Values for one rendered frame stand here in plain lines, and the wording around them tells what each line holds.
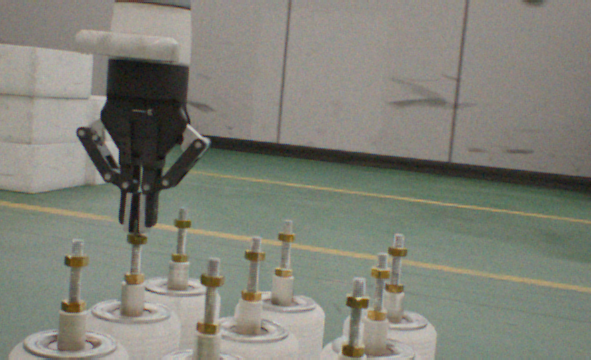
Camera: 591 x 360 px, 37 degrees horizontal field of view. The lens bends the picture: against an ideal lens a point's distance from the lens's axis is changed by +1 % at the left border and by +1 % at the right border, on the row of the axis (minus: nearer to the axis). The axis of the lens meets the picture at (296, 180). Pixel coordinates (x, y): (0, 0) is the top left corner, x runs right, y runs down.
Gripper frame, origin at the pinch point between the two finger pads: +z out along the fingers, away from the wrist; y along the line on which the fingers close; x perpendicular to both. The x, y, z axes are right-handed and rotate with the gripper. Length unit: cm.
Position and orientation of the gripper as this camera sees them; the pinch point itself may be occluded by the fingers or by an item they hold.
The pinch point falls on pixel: (138, 211)
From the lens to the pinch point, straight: 84.1
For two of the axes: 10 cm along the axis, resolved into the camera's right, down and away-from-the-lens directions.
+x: -1.5, 0.9, -9.8
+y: -9.8, -1.0, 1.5
